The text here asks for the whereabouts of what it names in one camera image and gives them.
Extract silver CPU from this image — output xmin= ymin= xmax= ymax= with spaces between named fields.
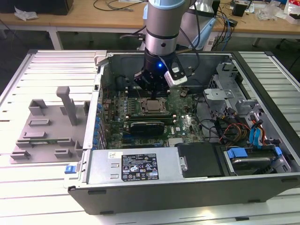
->
xmin=145 ymin=99 xmax=164 ymax=113

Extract CPU socket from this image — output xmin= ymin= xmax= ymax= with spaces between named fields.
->
xmin=140 ymin=97 xmax=168 ymax=116

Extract black cylindrical part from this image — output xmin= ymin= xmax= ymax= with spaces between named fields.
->
xmin=115 ymin=75 xmax=128 ymax=91

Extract green motherboard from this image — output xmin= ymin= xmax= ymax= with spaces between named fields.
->
xmin=100 ymin=86 xmax=207 ymax=150

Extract black graphics card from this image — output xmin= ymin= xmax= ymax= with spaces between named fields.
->
xmin=124 ymin=120 xmax=166 ymax=137

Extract silver metal drive cage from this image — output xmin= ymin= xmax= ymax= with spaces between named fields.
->
xmin=202 ymin=61 xmax=264 ymax=118

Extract wooden desk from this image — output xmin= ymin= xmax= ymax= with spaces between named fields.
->
xmin=0 ymin=0 xmax=300 ymax=51

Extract silver chipset heatsink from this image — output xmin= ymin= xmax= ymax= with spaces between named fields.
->
xmin=168 ymin=137 xmax=184 ymax=148

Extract black computer tower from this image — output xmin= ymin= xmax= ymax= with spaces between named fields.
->
xmin=210 ymin=0 xmax=221 ymax=21

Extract black plastic shroud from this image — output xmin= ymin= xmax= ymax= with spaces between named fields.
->
xmin=175 ymin=142 xmax=225 ymax=179

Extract small black box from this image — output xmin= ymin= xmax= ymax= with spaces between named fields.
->
xmin=232 ymin=1 xmax=247 ymax=17

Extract silver power supply unit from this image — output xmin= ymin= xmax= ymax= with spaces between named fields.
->
xmin=81 ymin=148 xmax=188 ymax=188

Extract grey parts rack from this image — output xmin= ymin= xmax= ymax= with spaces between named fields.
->
xmin=8 ymin=86 xmax=91 ymax=165

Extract blue disk carrier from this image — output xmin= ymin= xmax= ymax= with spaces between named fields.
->
xmin=225 ymin=146 xmax=283 ymax=176

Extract large black box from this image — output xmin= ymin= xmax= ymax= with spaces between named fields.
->
xmin=0 ymin=0 xmax=74 ymax=16

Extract clear plastic bags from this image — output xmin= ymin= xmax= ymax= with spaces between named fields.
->
xmin=256 ymin=2 xmax=285 ymax=22

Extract black open PC case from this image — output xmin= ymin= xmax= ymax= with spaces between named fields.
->
xmin=63 ymin=50 xmax=300 ymax=215

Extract white crumpled plastic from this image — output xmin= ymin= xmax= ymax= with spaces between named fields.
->
xmin=14 ymin=6 xmax=38 ymax=22

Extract silver hard disk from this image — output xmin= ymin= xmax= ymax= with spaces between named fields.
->
xmin=231 ymin=156 xmax=276 ymax=176

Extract white red bag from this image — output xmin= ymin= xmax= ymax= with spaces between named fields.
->
xmin=283 ymin=0 xmax=300 ymax=24

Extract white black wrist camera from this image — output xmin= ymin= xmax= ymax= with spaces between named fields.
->
xmin=164 ymin=61 xmax=188 ymax=88

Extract black camera cable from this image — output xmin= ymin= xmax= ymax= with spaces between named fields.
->
xmin=184 ymin=0 xmax=203 ymax=77
xmin=119 ymin=26 xmax=148 ymax=40

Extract coloured power wire bundle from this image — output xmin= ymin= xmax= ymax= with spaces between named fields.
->
xmin=219 ymin=123 xmax=253 ymax=143

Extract blue SATA wire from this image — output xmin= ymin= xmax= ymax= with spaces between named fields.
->
xmin=254 ymin=119 xmax=265 ymax=149
xmin=248 ymin=127 xmax=256 ymax=149

